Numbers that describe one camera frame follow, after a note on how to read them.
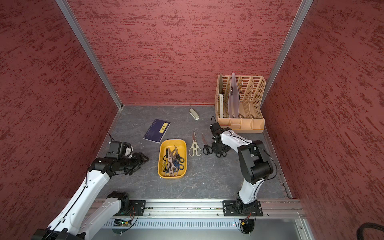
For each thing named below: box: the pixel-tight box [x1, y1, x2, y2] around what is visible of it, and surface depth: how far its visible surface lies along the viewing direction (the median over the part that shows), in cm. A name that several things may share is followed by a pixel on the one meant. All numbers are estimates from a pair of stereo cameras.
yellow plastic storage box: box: [157, 138, 188, 180], surface depth 91 cm
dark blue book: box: [142, 118, 171, 144], surface depth 106 cm
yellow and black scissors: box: [162, 147, 171, 173], surface depth 88 cm
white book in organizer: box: [219, 73, 224, 119], surface depth 94 cm
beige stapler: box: [189, 108, 200, 121], surface depth 115 cm
